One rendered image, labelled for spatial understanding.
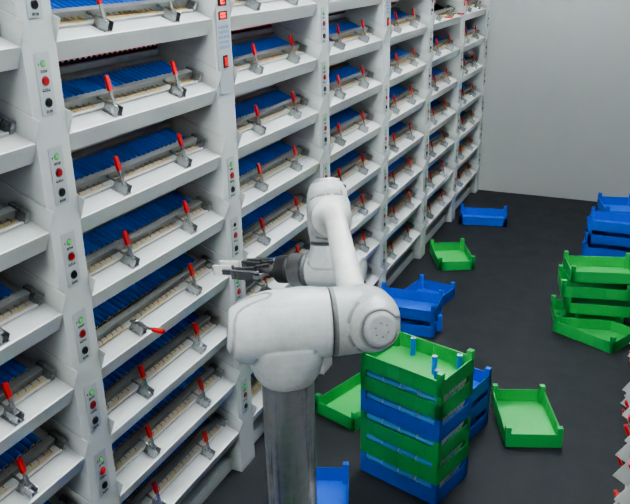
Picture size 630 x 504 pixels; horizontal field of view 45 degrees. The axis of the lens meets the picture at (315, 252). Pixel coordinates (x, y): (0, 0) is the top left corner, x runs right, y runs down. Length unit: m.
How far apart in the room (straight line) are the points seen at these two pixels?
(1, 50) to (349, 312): 0.81
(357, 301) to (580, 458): 1.64
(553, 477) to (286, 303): 1.59
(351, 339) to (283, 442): 0.26
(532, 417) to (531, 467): 0.30
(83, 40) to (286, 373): 0.84
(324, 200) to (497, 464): 1.28
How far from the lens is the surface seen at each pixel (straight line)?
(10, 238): 1.64
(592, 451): 2.91
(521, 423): 2.99
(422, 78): 4.14
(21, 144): 1.62
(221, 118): 2.20
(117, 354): 1.94
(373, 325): 1.33
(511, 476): 2.73
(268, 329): 1.34
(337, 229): 1.75
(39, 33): 1.64
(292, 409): 1.45
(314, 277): 1.94
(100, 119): 1.80
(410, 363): 2.49
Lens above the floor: 1.64
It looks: 21 degrees down
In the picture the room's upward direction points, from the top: 1 degrees counter-clockwise
